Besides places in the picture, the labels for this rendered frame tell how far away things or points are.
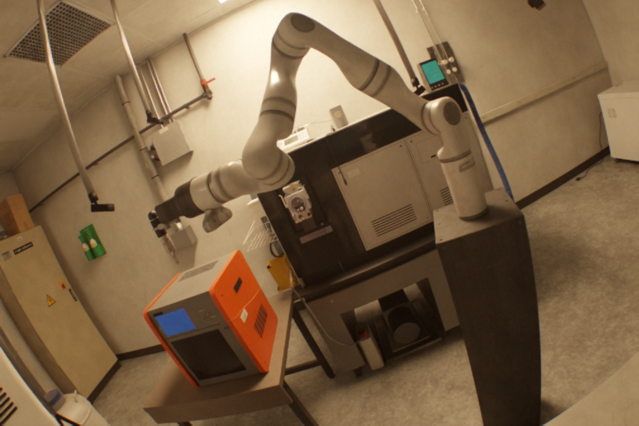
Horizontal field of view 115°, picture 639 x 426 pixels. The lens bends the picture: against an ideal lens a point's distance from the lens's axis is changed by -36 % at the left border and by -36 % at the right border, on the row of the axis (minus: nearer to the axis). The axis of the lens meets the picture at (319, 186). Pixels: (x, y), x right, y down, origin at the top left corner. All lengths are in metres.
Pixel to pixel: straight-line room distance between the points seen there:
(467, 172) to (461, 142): 0.08
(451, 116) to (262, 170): 0.49
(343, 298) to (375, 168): 0.70
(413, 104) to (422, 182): 0.88
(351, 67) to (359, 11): 2.23
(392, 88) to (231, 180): 0.42
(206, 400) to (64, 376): 2.63
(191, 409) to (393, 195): 1.41
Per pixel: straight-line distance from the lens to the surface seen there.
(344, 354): 1.95
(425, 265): 1.73
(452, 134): 0.82
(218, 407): 1.44
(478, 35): 3.25
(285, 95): 0.61
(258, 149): 0.54
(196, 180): 0.64
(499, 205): 0.93
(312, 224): 1.56
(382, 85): 0.74
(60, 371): 3.86
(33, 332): 3.78
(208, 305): 1.21
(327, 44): 0.71
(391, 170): 1.61
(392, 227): 1.68
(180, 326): 1.32
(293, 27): 0.70
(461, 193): 0.86
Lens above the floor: 1.47
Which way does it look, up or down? 9 degrees down
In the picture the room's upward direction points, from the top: 24 degrees counter-clockwise
